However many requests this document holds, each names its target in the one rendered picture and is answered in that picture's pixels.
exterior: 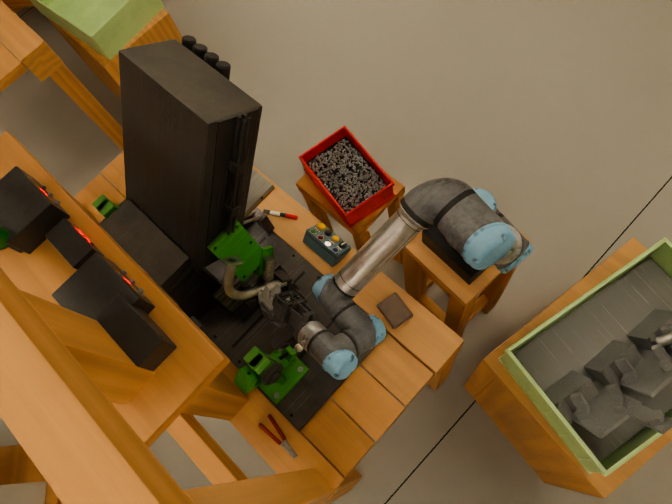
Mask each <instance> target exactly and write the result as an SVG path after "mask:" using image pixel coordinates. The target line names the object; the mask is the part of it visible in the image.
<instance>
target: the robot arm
mask: <svg viewBox="0 0 672 504"><path fill-rule="evenodd" d="M399 204H400V207H399V209H398V210H397V211H396V212H395V213H394V214H393V215H392V216H391V217H390V218H389V219H388V220H387V221H386V222H385V223H384V224H383V225H382V226H381V227H380V229H379V230H378V231H377V232H376V233H375V234H374V235H373V236H372V237H371V238H370V239H369V240H368V241H367V242H366V243H365V244H364V245H363V246H362V247H361V249H360V250H359V251H358V252H357V253H356V254H355V255H354V256H353V257H352V258H351V259H350V260H349V261H348V262H347V263H346V264H345V265H344V266H343V268H342V269H341V270H340V271H339V272H338V273H337V274H336V275H335V276H334V275H333V274H326V275H324V276H322V277H321V278H320V279H319V280H317V281H316V282H315V283H314V285H313V287H312V292H313V294H314V296H315V297H316V299H317V300H318V303H319V304H320V305H321V306H322V307H323V309H324V310H325V311H326V313H327V314H328V315H329V317H330V318H331V319H332V321H333V322H334V324H335V325H336V326H337V328H338V329H339V330H340V332H339V333H338V334H337V335H335V336H334V335H333V334H332V333H331V332H330V331H329V330H327V329H326V328H325V327H324V326H323V325H322V324H321V323H320V322H319V321H316V320H315V319H316V315H317V313H316V312H315V311H314V310H313V309H312V308H311V307H309V306H308V305H307V301H308V299H307V298H306V297H305V296H304V295H303V294H302V293H301V292H299V291H298V290H297V289H295V292H294V291H293V290H290V291H286V292H282V293H281V287H280V285H279V284H276V285H275V286H274V288H273V290H272V291H271V293H270V290H269V288H268V287H267V286H266V287H265V288H264V290H262V289H261V290H259V292H258V300H259V304H260V309H261V312H262V314H263V316H264V317H265V318H267V319H268V320H269V321H270V322H271V323H272V322H273V324H275V325H276V326H277V327H280V328H285V329H286V330H285V331H284V332H283V333H282V334H280V335H279V336H278V337H277V338H276V339H275V340H274V341H272V346H273V348H274V350H278V349H285V348H287V347H288V346H289V345H290V344H291V343H293V342H294V341H295V340H297V341H298V343H299V344H300V345H301V346H302V347H303V348H304V349H305V350H306V351H307V352H308V353H309V354H310V355H311V356H312V357H313V359H314V360H315V361H316V362H317V363H318V364H319V365H320V366H321V367H322V368H323V370H324V371H326V372H328V373H329V374H330V375H331V376H332V377H333V378H335V379H337V380H342V379H345V378H347V377H348V376H349V375H350V374H351V373H352V372H353V371H354V370H355V368H356V366H357V364H358V359H357V357H359V356H360V355H362V354H364V353H365V352H367V351H368V350H370V349H373V348H374V347H375V346H376V345H378V344H379V343H380V342H382V341H383V340H384V339H385V337H386V329H385V326H384V324H383V322H382V321H381V319H380V318H377V316H375V315H369V316H365V315H364V313H363V312H362V311H361V310H360V308H359V307H358V306H357V304H356V303H355V302H354V300H353V298H354V297H355V296H356V295H357V294H358V293H359V292H360V291H361V290H362V289H363V288H364V287H365V286H366V285H367V284H368V283H369V282H370V281H371V280H372V279H373V278H374V277H375V276H376V275H377V274H378V273H379V272H380V271H381V270H382V269H383V268H384V267H385V266H386V265H387V264H388V263H389V262H390V261H391V260H392V259H393V258H394V257H395V256H396V255H397V254H398V253H399V252H400V251H401V250H402V249H403V248H404V247H405V246H406V245H407V244H408V243H409V242H410V241H411V240H412V239H413V238H414V237H415V236H416V235H417V234H418V233H419V232H420V231H421V230H423V229H430V228H431V227H432V226H433V225H435V226H436V227H437V229H438V230H439V231H440V232H441V233H442V234H443V235H444V236H445V239H446V241H447V242H448V244H449V245H450V246H451V247H452V248H454V249H455V250H457V251H458V252H459V253H460V255H461V256H462V257H463V259H464V261H465V262H466V263H467V264H469V265H470V266H471V267H472V268H474V269H476V270H483V269H486V268H487V267H490V266H492V265H493V264H494V265H495V266H496V268H497V269H498V270H500V271H501V272H502V273H504V274H506V273H508V272H509V271H511V270H512V269H513V268H514V267H516V266H517V265H518V264H519V263H520V262H522V261H523V260H524V259H525V258H526V257H527V256H529V255H530V254H531V253H532V252H533V250H534V247H533V246H532V245H531V244H530V241H529V240H527V239H526V238H525V237H524V236H523V235H522V234H521V233H520V232H519V231H518V230H517V229H516V228H515V226H514V225H513V224H512V223H511V222H510V221H509V220H508V219H507V218H506V217H505V216H504V215H503V214H502V213H501V212H500V211H499V210H498V209H497V204H496V200H495V198H494V196H493V195H492V194H491V193H490V192H488V191H487V190H484V189H481V188H472V187H471V186H469V185H468V184H467V183H465V182H464V181H461V180H459V179H455V178H437V179H433V180H429V181H426V182H424V183H422V184H420V185H418V186H416V187H414V188H413V189H411V190H410V191H409V192H408V193H407V194H406V195H405V196H404V197H403V198H402V199H401V200H400V202H399ZM298 293H299V294H300V295H301V296H302V297H303V299H302V298H301V297H300V296H299V295H298Z"/></svg>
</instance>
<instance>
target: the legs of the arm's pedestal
mask: <svg viewBox="0 0 672 504"><path fill-rule="evenodd" d="M402 253H403V265H404V278H405V291H406V292H407V293H408V294H409V295H410V296H412V297H413V298H414V299H415V300H417V301H418V302H419V303H420V304H421V305H423V306H424V307H425V308H426V309H427V310H429V311H430V312H431V313H432V314H433V315H435V316H436V317H437V318H438V319H440V320H441V321H442V322H443V323H444V324H446V325H447V326H448V327H449V328H450V329H452V330H453V331H454V332H455V333H457V334H458V335H459V336H460V337H461V338H462V335H463V333H464V330H465V327H466V325H467V324H468V323H469V322H470V321H471V320H472V319H473V318H474V317H475V316H476V315H477V314H478V313H479V312H480V311H481V310H482V311H483V312H484V313H485V314H488V313H489V312H490V311H491V310H492V309H493V308H494V307H495V306H496V304H497V302H498V301H499V299H500V297H501V295H502V293H503V291H504V289H505V288H506V286H507V284H508V282H509V280H510V278H511V276H512V275H513V273H514V271H515V269H516V267H517V266H516V267H514V268H513V269H512V270H511V271H509V272H508V273H506V274H504V273H501V274H500V275H499V276H498V277H497V278H496V279H495V280H494V281H493V282H492V283H491V284H490V285H488V286H487V287H486V288H485V289H484V290H483V291H482V292H481V293H480V296H479V298H478V299H477V297H476V298H475V299H474V300H473V301H472V302H471V303H469V304H468V305H467V306H466V307H464V306H463V305H462V304H461V303H460V302H459V301H458V300H457V299H456V298H455V297H454V296H453V295H452V294H451V293H450V292H449V291H448V290H447V289H445V288H444V287H443V286H442V285H441V284H440V283H439V282H438V281H437V280H436V279H435V278H434V277H433V276H432V275H431V274H430V273H429V272H428V271H426V270H425V269H424V268H423V267H422V266H421V265H420V264H419V263H418V262H417V261H416V260H415V259H414V258H413V257H412V256H411V255H410V254H409V253H407V252H406V251H405V250H404V249H402ZM434 283H435V284H436V285H437V286H439V287H440V288H441V289H442V290H443V291H444V292H445V293H446V294H447V295H448V296H449V302H448V307H447V312H446V313H445V312H444V311H443V310H442V309H441V308H440V307H439V306H438V305H437V304H436V303H435V302H434V301H432V300H431V299H430V298H429V297H428V296H427V295H426V290H427V289H428V288H429V287H430V286H431V285H433V284H434ZM476 299H477V300H476Z"/></svg>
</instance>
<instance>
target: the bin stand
mask: <svg viewBox="0 0 672 504"><path fill-rule="evenodd" d="M384 172H385V171H384ZM385 173H386V172H385ZM386 174H387V175H388V176H389V177H390V179H391V180H392V181H393V182H394V183H395V186H393V193H394V194H395V195H396V196H395V197H394V198H393V199H391V200H390V201H388V202H387V203H386V204H384V205H383V206H381V207H380V208H378V209H377V210H376V211H374V212H373V213H371V214H370V215H368V216H367V217H365V218H364V219H363V220H361V221H360V222H358V223H357V224H355V225H354V226H352V227H351V228H349V227H348V226H347V224H346V223H345V222H344V221H343V219H342V218H341V217H340V216H339V214H338V213H337V212H336V210H335V209H334V208H333V207H332V205H331V204H330V203H329V201H328V200H327V199H326V198H325V196H324V195H323V194H322V192H321V191H320V190H319V189H318V187H317V186H316V185H315V183H314V182H313V181H312V180H311V178H310V177H309V176H308V175H307V173H305V174H304V175H303V176H302V177H301V178H300V179H299V180H298V181H297V182H296V185H297V188H298V190H299V191H300V192H301V193H302V194H303V197H304V199H305V201H306V203H307V205H308V208H309V210H310V212H311V214H312V215H314V216H315V217H316V218H317V219H318V220H320V221H321V222H322V223H323V224H324V225H326V226H327V227H328V228H329V229H331V230H332V231H333V229H332V226H331V223H330V221H329V218H328V216H327V214H328V215H330V216H331V217H332V218H333V219H335V220H336V221H337V222H338V223H340V224H341V225H342V226H343V227H344V228H346V229H347V230H348V231H349V232H351V233H352V235H353V238H354V242H355V245H356V248H357V252H358V251H359V250H360V249H361V247H362V246H363V245H364V244H365V243H366V242H367V241H368V240H369V239H370V238H371V237H370V233H369V230H368V229H367V228H368V227H369V226H370V225H371V224H372V223H373V222H374V221H375V220H376V219H377V218H378V217H379V216H380V215H381V214H382V213H383V212H384V211H385V209H386V208H388V216H389V218H390V217H391V216H392V215H393V214H394V213H395V212H396V211H397V210H398V209H399V207H400V204H399V202H400V200H401V199H402V198H403V195H404V194H405V186H404V185H403V184H401V183H400V182H398V181H397V180H396V179H394V178H393V177H392V176H390V175H389V174H388V173H386ZM333 232H334V231H333ZM394 259H395V260H396V261H397V262H398V263H400V264H402V263H403V253H402V250H401V251H400V252H399V253H398V254H397V255H396V256H395V257H394Z"/></svg>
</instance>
